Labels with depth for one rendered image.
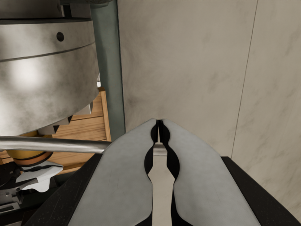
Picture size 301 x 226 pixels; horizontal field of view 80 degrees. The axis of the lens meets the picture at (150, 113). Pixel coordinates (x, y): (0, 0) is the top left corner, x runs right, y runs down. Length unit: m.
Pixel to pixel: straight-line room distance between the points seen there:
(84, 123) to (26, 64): 0.44
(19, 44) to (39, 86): 0.05
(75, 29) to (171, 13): 1.36
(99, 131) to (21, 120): 0.44
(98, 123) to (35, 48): 0.45
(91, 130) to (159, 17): 1.12
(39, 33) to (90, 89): 0.11
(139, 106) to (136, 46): 0.53
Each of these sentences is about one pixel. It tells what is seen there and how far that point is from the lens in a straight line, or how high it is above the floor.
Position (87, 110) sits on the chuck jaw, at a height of 1.12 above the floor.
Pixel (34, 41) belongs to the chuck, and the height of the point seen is 1.21.
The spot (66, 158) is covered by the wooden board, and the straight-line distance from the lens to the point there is 0.74.
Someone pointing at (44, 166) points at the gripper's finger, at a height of 1.07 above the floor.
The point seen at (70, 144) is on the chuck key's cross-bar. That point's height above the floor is 1.31.
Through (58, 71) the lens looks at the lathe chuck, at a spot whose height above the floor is 1.20.
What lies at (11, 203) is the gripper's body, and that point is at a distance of 0.55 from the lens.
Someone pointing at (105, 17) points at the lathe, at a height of 0.54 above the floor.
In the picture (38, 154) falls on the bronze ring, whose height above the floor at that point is 1.11.
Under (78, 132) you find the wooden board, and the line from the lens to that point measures 0.67.
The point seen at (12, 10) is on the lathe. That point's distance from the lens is 0.29.
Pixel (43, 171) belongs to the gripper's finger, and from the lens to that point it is 0.50.
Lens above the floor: 1.45
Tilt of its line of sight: 56 degrees down
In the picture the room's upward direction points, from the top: 144 degrees clockwise
